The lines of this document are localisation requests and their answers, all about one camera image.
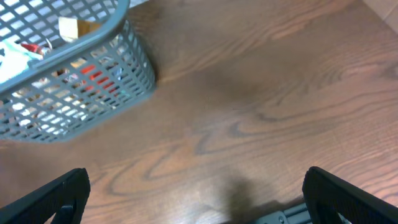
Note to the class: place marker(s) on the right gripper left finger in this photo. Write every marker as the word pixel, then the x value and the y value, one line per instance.
pixel 62 200

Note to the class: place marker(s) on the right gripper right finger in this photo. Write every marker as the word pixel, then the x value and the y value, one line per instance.
pixel 330 198

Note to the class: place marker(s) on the San Remo spaghetti packet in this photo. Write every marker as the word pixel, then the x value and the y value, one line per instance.
pixel 73 78

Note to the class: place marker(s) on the grey plastic slotted basket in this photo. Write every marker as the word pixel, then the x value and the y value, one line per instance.
pixel 67 66

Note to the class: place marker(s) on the teal flushable wipes packet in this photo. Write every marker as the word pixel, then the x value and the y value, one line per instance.
pixel 14 59

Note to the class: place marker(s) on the cream snack pouch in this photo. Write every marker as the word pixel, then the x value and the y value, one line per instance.
pixel 71 29

